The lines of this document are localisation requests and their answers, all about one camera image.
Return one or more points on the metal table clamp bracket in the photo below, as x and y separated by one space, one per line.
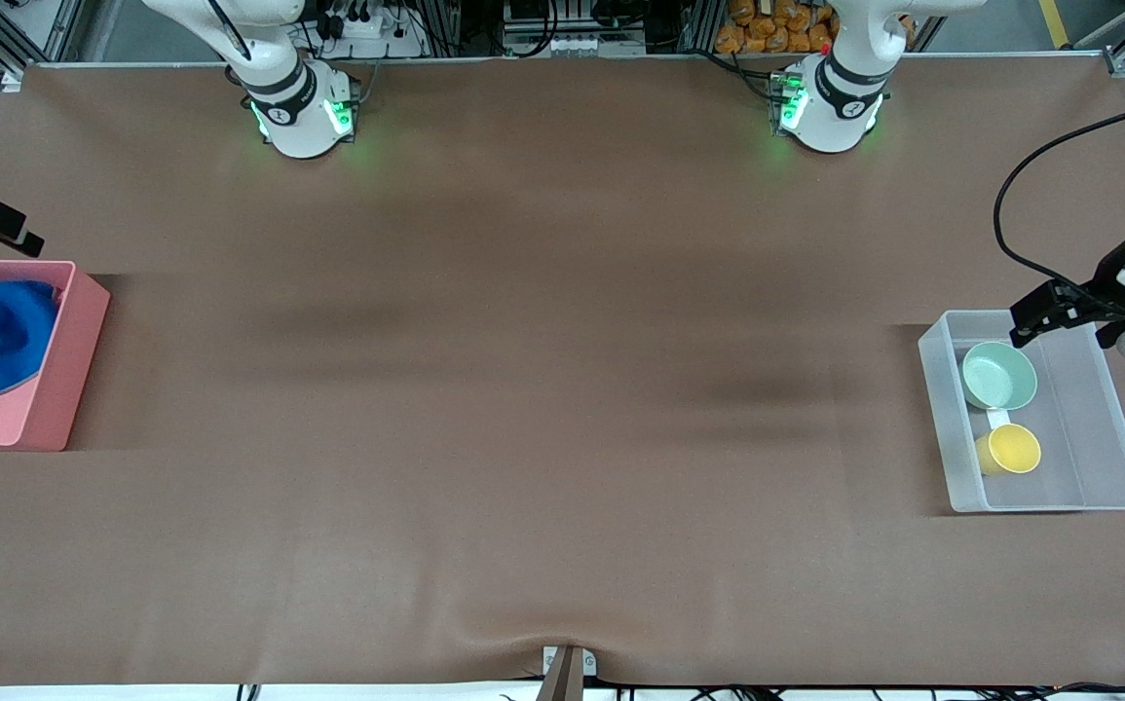
567 677

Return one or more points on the pink plastic bin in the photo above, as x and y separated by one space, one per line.
46 409

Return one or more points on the brown table cover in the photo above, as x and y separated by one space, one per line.
562 389

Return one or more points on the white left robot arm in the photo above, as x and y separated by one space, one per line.
840 97

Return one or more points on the orange snack packet pile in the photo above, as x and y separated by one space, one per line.
776 29

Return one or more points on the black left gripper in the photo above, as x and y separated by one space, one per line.
1106 283

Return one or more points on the white outlet bar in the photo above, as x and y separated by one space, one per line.
577 45

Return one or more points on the blue cloth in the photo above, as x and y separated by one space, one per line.
7 331

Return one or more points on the white power strip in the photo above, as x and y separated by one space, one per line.
367 29

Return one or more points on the pale green bowl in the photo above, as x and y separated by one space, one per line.
998 375

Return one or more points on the white paper label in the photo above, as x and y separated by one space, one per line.
998 419

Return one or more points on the yellow cup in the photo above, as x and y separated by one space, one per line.
1010 450

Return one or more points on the clear plastic bin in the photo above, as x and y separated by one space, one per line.
1088 467

